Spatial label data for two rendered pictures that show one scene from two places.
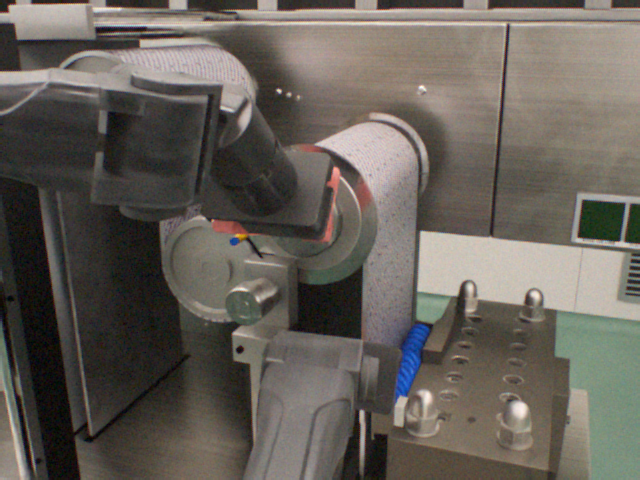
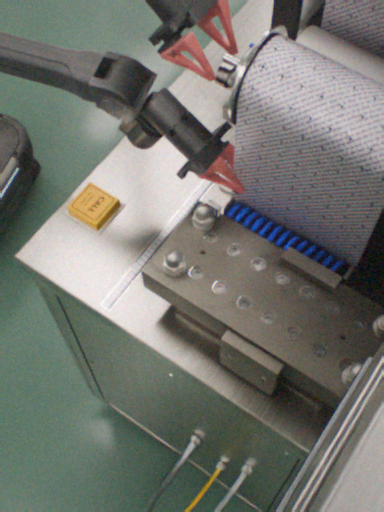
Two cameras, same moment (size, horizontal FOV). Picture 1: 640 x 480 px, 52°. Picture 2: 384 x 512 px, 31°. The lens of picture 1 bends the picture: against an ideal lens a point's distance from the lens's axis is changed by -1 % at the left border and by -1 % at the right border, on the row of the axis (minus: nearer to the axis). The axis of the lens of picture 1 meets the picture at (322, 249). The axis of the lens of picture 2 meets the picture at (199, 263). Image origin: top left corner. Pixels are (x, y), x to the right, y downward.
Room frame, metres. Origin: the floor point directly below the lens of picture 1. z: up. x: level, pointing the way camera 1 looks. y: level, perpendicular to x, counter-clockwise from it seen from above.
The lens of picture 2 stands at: (0.74, -0.66, 1.98)
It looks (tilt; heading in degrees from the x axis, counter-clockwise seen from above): 63 degrees down; 105
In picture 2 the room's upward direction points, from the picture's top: straight up
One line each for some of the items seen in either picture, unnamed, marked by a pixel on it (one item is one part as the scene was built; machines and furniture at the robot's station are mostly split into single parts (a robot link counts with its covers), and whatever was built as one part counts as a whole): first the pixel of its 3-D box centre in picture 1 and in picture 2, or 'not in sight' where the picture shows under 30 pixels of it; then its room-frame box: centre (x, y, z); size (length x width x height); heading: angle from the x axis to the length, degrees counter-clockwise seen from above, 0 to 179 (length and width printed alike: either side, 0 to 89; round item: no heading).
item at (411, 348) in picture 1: (405, 366); (286, 240); (0.74, -0.10, 1.03); 0.21 x 0.04 x 0.03; 160
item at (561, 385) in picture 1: (558, 412); (249, 364); (0.72, -0.30, 0.96); 0.10 x 0.03 x 0.11; 160
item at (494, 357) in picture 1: (486, 382); (274, 305); (0.74, -0.21, 1.00); 0.40 x 0.16 x 0.06; 160
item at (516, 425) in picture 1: (516, 421); (173, 260); (0.58, -0.20, 1.05); 0.04 x 0.04 x 0.04
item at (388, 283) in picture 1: (390, 307); (298, 203); (0.74, -0.08, 1.11); 0.23 x 0.01 x 0.18; 160
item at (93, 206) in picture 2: not in sight; (93, 206); (0.38, -0.06, 0.91); 0.07 x 0.07 x 0.02; 70
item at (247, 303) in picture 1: (247, 303); (226, 74); (0.59, 0.07, 1.18); 0.04 x 0.02 x 0.04; 70
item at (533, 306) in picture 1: (533, 302); (357, 373); (0.88, -0.31, 1.05); 0.04 x 0.04 x 0.04
